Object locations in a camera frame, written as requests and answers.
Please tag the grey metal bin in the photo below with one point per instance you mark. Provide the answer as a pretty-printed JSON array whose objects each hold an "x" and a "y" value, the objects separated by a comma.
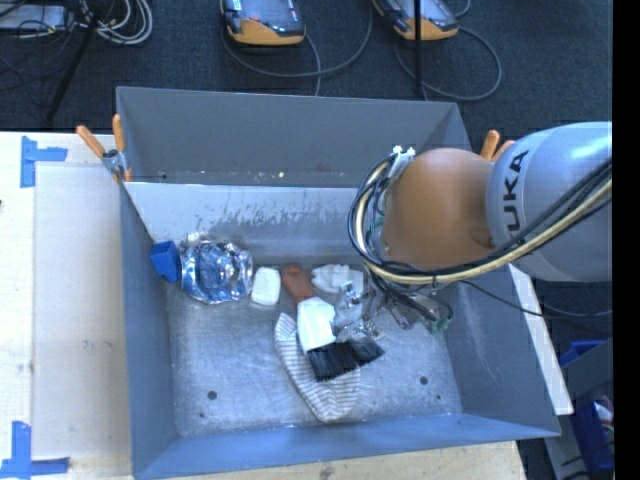
[{"x": 240, "y": 368}]

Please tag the small blue box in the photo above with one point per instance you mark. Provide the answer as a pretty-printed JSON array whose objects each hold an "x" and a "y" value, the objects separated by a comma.
[{"x": 165, "y": 263}]

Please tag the striped beige cloth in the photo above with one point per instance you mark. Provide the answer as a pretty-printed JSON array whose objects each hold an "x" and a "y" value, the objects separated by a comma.
[{"x": 320, "y": 393}]

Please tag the crumpled blue silver foil packet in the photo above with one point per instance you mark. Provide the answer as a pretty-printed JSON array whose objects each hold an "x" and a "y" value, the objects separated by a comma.
[{"x": 215, "y": 270}]

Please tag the white plastic piece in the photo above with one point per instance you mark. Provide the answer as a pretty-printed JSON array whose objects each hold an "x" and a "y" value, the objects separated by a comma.
[{"x": 331, "y": 275}]

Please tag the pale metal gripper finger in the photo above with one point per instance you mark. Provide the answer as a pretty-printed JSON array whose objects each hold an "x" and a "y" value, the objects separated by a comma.
[
  {"x": 350, "y": 298},
  {"x": 361, "y": 332}
]

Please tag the small white block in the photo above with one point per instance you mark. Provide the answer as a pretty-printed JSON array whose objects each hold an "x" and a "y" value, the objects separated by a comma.
[{"x": 265, "y": 286}]

